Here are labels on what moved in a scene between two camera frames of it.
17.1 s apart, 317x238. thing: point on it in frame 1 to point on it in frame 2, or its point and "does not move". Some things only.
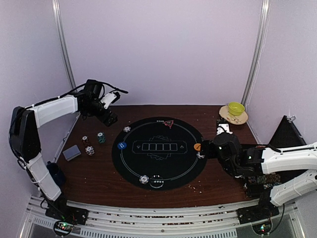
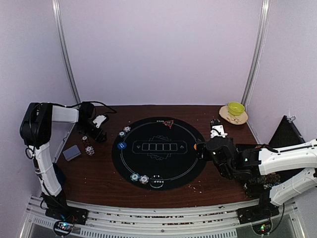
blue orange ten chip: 127,129 does not move
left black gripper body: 93,110 to 86,128
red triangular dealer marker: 169,123 does not move
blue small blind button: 122,145 does not move
